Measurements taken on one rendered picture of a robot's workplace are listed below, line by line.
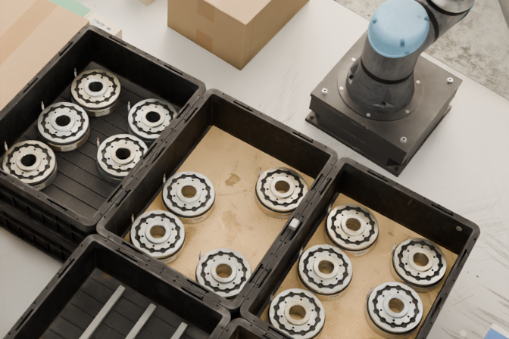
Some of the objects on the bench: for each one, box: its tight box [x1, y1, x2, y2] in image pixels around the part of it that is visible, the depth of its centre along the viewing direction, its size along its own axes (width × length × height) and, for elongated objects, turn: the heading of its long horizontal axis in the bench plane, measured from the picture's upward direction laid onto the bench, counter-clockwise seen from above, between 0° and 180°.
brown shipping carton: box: [167, 0, 318, 70], centre depth 227 cm, size 30×22×16 cm
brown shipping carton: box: [0, 0, 90, 110], centre depth 208 cm, size 30×22×16 cm
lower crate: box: [0, 202, 77, 264], centre depth 197 cm, size 40×30×12 cm
